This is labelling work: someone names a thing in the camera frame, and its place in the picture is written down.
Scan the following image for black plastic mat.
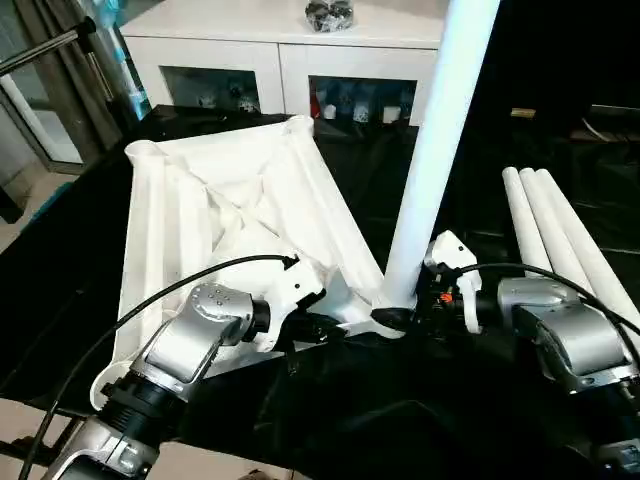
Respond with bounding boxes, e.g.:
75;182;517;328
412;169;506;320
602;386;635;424
0;102;640;480

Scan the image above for metal rod with black knob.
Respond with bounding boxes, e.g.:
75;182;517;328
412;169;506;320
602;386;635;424
0;17;96;76

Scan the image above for grey curtain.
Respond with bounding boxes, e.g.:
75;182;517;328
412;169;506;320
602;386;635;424
14;0;124;156

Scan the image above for black draped furniture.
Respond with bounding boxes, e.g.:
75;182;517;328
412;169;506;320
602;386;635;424
439;0;640;146

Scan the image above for white plastic table leg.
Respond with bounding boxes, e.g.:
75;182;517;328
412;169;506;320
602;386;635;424
501;168;551;271
382;0;501;311
534;168;640;346
518;168;601;296

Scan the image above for white sideboard cabinet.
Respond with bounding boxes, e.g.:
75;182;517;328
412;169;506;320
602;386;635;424
119;0;446;126

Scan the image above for blue white plastic package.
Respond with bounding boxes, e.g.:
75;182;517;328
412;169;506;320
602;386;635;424
107;34;151;121

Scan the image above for white plastic table top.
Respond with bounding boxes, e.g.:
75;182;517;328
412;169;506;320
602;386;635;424
89;114;416;411

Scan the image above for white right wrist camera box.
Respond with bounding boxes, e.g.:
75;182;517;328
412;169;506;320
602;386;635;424
424;230;484;334

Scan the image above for white cable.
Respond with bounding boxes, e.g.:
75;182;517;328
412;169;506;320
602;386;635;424
582;117;617;142

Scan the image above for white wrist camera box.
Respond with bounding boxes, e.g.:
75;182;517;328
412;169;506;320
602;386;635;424
252;254;329;354
424;230;484;334

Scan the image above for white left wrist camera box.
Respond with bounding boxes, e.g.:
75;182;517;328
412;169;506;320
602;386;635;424
252;254;329;354

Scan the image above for black right camera cable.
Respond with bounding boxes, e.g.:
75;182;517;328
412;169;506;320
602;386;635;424
459;263;640;336

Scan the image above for black parts in clear bag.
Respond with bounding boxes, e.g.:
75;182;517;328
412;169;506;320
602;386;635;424
304;0;356;35

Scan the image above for teal plastic object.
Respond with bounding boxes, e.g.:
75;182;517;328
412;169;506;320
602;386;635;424
29;184;71;221

